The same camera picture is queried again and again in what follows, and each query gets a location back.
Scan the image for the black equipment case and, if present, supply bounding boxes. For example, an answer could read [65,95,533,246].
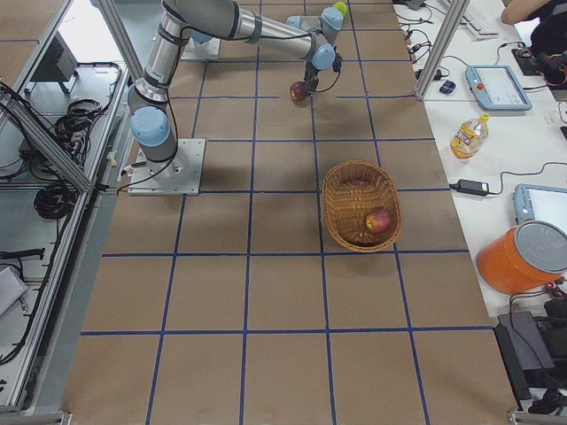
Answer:
[493,312,555,406]

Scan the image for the aluminium frame post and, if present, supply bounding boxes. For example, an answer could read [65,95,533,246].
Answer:
[415,0,470,101]

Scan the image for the far blue teach pendant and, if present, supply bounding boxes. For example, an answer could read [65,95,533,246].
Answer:
[465,66,532,112]

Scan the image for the near blue teach pendant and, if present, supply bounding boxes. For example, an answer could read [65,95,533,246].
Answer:
[513,184,566,231]

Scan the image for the dark red apple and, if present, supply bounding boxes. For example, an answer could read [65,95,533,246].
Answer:
[289,81,310,101]

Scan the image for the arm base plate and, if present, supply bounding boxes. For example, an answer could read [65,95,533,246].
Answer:
[127,138,206,196]
[181,38,221,62]

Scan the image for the woven wicker basket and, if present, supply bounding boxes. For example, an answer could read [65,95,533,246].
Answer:
[322,159,401,253]

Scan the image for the green apple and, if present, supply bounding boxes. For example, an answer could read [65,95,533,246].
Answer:
[333,1,348,17]

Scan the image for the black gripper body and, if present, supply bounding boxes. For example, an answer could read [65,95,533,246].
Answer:
[303,51,344,95]

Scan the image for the yellow drink bottle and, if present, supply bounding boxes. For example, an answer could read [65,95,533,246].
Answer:
[449,113,490,159]

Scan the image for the seated person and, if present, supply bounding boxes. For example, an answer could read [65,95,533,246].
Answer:
[500,0,567,88]

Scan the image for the coiled black cables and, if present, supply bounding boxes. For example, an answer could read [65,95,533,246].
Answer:
[48,97,112,165]

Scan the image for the blue teach pendant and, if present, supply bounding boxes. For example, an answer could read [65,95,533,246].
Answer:
[465,66,532,112]
[513,184,566,231]

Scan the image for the orange bucket grey lid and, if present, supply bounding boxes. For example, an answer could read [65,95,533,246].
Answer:
[476,220,566,295]

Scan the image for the black power adapter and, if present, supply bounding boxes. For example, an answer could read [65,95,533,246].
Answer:
[449,179,490,197]

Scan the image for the grey control box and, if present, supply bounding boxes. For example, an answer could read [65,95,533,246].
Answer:
[30,32,78,94]

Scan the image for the white keyboard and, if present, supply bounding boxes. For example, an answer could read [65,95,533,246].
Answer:
[461,1,500,40]

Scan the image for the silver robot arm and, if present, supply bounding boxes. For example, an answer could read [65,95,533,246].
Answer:
[128,1,347,182]
[190,30,215,44]

